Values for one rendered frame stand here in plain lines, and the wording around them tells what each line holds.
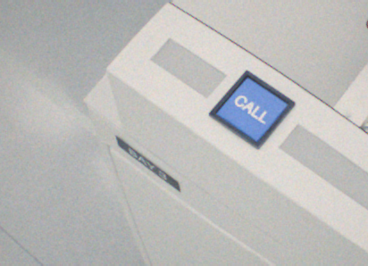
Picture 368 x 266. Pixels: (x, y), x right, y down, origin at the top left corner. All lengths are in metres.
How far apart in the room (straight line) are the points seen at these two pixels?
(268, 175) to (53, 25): 1.29
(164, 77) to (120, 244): 0.99
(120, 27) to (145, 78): 1.16
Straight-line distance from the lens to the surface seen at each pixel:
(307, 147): 1.04
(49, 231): 2.07
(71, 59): 2.21
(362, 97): 1.12
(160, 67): 1.08
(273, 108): 1.04
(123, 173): 1.34
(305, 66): 1.23
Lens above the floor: 1.90
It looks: 65 degrees down
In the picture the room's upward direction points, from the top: 6 degrees counter-clockwise
